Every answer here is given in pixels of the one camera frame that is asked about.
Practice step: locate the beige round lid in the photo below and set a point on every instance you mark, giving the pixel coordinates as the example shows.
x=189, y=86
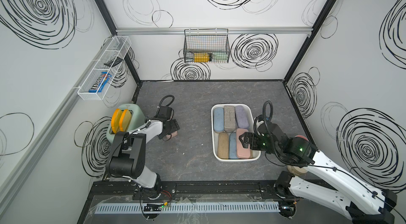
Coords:
x=297, y=171

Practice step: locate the white wire wall shelf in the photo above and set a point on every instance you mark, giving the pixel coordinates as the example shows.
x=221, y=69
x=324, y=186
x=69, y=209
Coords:
x=114, y=47

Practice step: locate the olive glasses case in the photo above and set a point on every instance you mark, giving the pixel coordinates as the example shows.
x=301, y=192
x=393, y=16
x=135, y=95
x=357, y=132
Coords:
x=223, y=146

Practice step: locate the blue snack packet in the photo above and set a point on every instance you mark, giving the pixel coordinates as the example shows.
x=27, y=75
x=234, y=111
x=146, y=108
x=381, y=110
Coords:
x=99, y=84

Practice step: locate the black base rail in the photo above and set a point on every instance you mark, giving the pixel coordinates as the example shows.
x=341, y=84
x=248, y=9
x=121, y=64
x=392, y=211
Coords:
x=174, y=189

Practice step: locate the orange toast slice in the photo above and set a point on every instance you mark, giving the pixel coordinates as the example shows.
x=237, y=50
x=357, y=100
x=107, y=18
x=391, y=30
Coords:
x=115, y=122
x=125, y=120

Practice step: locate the yellow item in basket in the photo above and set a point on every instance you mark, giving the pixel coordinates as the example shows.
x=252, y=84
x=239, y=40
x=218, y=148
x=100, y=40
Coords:
x=201, y=57

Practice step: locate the light blue glasses case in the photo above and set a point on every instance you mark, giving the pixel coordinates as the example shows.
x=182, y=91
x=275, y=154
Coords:
x=232, y=146

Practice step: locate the white slotted cable duct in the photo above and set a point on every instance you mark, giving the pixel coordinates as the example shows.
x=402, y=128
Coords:
x=188, y=207

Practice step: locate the green item in basket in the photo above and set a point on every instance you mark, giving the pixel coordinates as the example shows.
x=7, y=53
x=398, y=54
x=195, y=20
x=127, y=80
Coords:
x=219, y=57

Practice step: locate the green toaster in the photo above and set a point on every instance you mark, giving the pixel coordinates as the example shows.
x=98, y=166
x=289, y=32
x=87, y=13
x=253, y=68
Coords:
x=137, y=120

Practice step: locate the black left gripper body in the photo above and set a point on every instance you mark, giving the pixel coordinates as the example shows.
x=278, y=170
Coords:
x=172, y=126

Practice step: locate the black remote on shelf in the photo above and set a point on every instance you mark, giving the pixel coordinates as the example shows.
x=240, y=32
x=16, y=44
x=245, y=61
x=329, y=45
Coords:
x=113, y=62

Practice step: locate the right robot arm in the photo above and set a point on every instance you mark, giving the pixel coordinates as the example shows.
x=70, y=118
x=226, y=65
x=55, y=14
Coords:
x=348, y=195

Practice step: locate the white plastic storage box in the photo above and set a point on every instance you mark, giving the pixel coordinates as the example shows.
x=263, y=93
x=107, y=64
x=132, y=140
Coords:
x=242, y=153

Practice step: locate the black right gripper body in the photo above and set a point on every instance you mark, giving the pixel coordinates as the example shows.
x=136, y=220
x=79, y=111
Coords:
x=257, y=142

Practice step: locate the beige grey glasses case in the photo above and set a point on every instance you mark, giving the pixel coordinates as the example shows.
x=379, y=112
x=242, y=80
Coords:
x=229, y=119

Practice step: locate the black wire wall basket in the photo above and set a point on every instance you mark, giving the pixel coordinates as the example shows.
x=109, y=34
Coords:
x=205, y=40

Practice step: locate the lavender glasses case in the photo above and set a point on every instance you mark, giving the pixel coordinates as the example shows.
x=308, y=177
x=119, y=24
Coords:
x=241, y=117

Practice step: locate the orange toast slice left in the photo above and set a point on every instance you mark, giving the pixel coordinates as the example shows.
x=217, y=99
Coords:
x=115, y=122

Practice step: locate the orange toast slice right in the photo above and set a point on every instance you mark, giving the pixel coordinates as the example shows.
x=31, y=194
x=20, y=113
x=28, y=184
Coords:
x=125, y=120

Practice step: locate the blue glasses case narrow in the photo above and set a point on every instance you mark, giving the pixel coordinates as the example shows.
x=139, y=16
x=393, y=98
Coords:
x=218, y=122

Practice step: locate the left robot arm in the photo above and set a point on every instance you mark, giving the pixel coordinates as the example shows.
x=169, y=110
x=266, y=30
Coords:
x=127, y=156

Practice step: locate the pink cup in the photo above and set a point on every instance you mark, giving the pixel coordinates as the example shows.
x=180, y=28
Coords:
x=303, y=137

